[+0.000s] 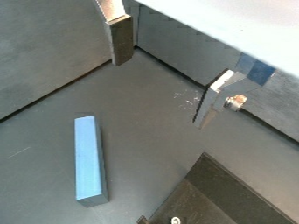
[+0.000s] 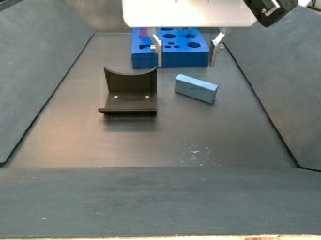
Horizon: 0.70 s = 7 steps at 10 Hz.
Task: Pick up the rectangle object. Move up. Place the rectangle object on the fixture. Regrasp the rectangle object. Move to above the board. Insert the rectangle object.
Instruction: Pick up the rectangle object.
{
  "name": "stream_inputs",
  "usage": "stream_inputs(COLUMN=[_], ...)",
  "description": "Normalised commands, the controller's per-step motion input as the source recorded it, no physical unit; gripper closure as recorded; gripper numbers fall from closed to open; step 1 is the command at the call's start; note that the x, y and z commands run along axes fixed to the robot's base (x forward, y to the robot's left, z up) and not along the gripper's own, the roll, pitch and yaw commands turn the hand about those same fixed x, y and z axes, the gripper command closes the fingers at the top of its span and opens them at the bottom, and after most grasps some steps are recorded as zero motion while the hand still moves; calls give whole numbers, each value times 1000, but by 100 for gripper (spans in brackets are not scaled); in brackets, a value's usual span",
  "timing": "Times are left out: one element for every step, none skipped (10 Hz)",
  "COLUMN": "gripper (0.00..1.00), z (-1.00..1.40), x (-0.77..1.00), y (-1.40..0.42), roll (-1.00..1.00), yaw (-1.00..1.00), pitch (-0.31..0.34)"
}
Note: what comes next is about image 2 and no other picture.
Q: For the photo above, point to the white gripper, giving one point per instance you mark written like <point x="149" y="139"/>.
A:
<point x="186" y="13"/>

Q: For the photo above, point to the light blue rectangular block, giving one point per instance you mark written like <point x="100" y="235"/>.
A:
<point x="195" y="88"/>

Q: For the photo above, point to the blue shape sorter board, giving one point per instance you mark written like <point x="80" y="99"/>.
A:
<point x="185" y="49"/>

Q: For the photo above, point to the black curved fixture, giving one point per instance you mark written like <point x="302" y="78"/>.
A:
<point x="131" y="93"/>

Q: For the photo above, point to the purple rectangular block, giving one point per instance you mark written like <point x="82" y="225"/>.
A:
<point x="143" y="32"/>

